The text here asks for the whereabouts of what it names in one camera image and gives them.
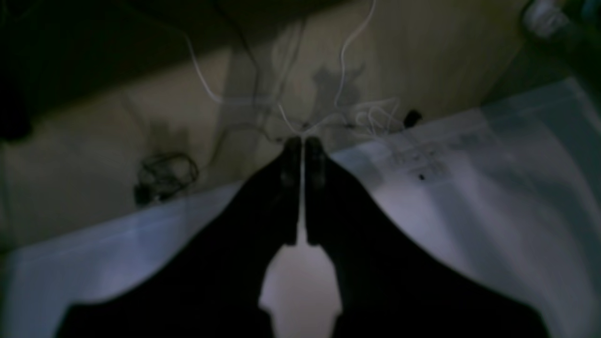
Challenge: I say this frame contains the black cable bundle on floor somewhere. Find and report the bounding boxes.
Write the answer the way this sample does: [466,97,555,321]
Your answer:
[134,153,200,207]

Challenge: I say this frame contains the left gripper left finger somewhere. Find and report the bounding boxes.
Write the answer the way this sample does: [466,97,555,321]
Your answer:
[55,137,302,338]

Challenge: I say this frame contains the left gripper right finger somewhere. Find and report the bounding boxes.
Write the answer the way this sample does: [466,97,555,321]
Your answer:
[305,137,549,338]

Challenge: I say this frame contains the white cables on floor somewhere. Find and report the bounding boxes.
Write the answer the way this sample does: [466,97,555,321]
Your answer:
[183,0,404,139]

